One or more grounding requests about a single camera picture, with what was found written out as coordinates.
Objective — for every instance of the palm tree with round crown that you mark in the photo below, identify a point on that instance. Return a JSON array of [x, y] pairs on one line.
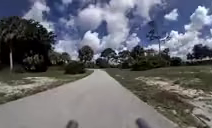
[[86, 53]]

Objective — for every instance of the round dark green bush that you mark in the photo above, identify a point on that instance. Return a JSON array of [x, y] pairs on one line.
[[74, 68]]

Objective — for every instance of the row of trees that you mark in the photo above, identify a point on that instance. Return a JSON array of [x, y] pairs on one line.
[[140, 60]]

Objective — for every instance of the pale concrete path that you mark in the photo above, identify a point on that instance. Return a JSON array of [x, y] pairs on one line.
[[94, 103]]

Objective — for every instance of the tall thin pine tree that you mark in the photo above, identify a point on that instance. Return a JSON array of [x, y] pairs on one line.
[[159, 38]]

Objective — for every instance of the patchy grass with sandy spots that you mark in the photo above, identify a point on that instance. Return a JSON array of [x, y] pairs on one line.
[[24, 85], [167, 90]]

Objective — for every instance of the robot's own part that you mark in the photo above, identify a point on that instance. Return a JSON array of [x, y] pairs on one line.
[[142, 123], [72, 124]]

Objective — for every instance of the large dark tree clump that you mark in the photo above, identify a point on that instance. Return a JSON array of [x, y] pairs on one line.
[[24, 40]]

